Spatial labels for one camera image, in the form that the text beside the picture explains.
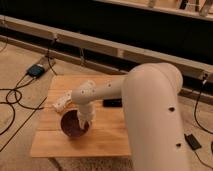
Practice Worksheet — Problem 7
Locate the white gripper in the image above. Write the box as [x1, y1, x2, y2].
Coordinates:
[78, 103, 95, 130]

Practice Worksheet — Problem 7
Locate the dark purple ceramic bowl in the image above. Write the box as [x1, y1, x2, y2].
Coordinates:
[60, 110, 89, 138]

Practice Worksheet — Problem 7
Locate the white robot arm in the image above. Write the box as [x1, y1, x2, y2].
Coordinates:
[71, 63, 190, 171]

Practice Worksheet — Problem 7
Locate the wooden board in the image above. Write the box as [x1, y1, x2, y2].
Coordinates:
[30, 75, 130, 158]

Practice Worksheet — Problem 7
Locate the small black box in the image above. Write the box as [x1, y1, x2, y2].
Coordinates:
[103, 99, 122, 107]

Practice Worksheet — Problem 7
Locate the black power adapter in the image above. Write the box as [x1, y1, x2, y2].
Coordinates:
[26, 64, 45, 78]

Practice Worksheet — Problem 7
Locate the black device on floor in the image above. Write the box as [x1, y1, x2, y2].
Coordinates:
[184, 134, 201, 150]

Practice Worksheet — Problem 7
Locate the long wooden floor beam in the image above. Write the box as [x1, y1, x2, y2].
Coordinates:
[0, 15, 213, 79]

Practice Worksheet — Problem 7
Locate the black floor cable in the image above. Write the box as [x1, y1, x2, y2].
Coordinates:
[0, 49, 58, 153]

